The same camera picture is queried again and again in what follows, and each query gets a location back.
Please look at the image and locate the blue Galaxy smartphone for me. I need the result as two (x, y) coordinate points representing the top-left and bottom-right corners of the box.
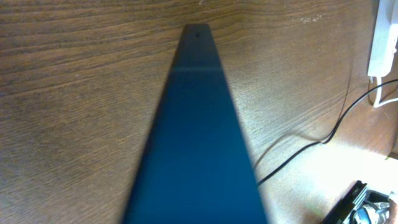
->
(122, 24), (267, 223)

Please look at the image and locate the black charging cable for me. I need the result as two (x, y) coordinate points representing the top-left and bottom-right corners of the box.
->
(256, 78), (398, 187)

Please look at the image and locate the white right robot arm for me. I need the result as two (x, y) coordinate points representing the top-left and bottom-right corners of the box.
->
(322, 180), (397, 224)

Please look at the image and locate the white power strip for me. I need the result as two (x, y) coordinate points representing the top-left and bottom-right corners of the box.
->
(368, 0), (397, 79)

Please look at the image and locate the white power strip cord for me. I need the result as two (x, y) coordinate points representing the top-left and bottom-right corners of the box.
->
(369, 76), (398, 109)

